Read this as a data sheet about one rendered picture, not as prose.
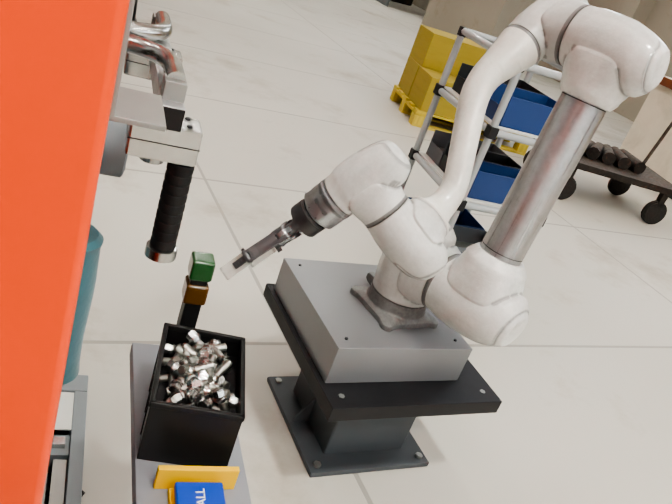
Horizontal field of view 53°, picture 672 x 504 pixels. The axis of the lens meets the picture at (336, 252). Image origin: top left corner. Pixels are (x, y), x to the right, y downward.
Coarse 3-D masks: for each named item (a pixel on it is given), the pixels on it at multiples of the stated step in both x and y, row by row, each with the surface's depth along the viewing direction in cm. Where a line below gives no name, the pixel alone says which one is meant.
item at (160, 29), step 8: (152, 16) 113; (160, 16) 108; (168, 16) 110; (136, 24) 99; (144, 24) 100; (152, 24) 101; (160, 24) 103; (168, 24) 105; (136, 32) 99; (144, 32) 100; (152, 32) 100; (160, 32) 102; (168, 32) 104; (152, 40) 102; (160, 40) 103
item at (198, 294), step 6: (186, 276) 120; (186, 282) 119; (186, 288) 118; (192, 288) 118; (198, 288) 118; (204, 288) 119; (186, 294) 118; (192, 294) 119; (198, 294) 119; (204, 294) 119; (186, 300) 119; (192, 300) 119; (198, 300) 120; (204, 300) 120
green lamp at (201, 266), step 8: (192, 256) 117; (200, 256) 117; (208, 256) 118; (192, 264) 116; (200, 264) 116; (208, 264) 116; (192, 272) 116; (200, 272) 117; (208, 272) 117; (200, 280) 118; (208, 280) 118
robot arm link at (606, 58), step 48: (576, 48) 136; (624, 48) 130; (576, 96) 137; (624, 96) 137; (576, 144) 141; (528, 192) 145; (528, 240) 149; (432, 288) 158; (480, 288) 150; (480, 336) 152
